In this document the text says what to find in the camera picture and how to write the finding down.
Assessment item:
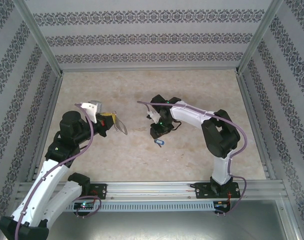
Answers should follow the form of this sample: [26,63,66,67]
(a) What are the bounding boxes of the aluminium mounting rail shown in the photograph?
[16,181,285,201]

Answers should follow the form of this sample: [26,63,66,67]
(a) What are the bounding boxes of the white slotted cable duct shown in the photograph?
[66,201,232,212]

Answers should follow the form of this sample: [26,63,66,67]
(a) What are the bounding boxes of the grey sheet metal panel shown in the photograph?
[45,211,297,240]

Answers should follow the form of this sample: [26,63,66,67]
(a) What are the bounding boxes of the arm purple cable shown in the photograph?
[137,100,248,218]
[14,102,103,240]

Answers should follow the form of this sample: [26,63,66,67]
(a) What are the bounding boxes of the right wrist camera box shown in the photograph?
[144,110,160,124]

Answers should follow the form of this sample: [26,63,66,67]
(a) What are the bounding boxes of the aluminium frame post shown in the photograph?
[235,0,284,76]
[13,0,64,77]

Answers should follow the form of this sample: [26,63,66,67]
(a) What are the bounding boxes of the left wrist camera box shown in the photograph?
[79,99,105,124]

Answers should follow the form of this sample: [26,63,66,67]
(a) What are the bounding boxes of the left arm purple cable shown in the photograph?
[14,102,103,240]

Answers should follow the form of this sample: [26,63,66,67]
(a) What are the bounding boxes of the aluminium side rail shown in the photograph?
[26,74,64,182]
[236,74,275,180]

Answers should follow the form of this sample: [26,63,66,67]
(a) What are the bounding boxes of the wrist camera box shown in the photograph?
[144,110,160,124]
[79,99,105,124]

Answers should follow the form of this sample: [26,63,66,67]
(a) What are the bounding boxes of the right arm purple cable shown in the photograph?
[137,100,248,218]

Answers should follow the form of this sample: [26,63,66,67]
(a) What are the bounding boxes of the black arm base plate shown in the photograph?
[194,181,242,200]
[86,183,108,200]

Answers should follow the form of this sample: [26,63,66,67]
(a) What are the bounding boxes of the small circuit board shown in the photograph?
[213,201,231,210]
[74,201,94,210]

